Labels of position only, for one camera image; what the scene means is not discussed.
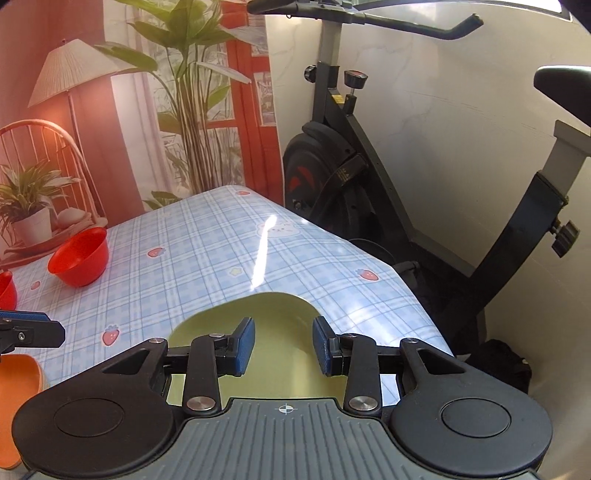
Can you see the blue plaid tablecloth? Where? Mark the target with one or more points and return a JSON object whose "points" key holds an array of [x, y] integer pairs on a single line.
{"points": [[207, 240]]}

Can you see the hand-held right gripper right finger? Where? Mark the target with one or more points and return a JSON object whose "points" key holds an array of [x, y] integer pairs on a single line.
{"points": [[322, 346]]}

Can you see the green plate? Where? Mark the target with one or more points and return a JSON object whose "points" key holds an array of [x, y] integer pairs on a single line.
{"points": [[281, 323]]}

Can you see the black bag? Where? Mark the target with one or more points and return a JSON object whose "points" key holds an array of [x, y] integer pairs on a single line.
{"points": [[503, 364]]}

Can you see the black exercise bike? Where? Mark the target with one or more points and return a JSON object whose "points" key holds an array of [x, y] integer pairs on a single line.
{"points": [[341, 138]]}

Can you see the orange plate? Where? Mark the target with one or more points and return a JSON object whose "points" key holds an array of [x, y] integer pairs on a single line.
{"points": [[18, 397]]}

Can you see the red bowl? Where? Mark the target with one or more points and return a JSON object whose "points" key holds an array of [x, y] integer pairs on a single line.
{"points": [[81, 261], [6, 293]]}

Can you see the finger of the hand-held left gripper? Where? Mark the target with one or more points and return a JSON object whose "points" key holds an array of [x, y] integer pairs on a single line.
{"points": [[32, 333]]}

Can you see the printed room backdrop cloth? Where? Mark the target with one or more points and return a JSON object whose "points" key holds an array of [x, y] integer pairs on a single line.
{"points": [[115, 138]]}

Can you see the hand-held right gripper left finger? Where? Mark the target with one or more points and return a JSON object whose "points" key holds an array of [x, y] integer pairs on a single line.
{"points": [[244, 344]]}

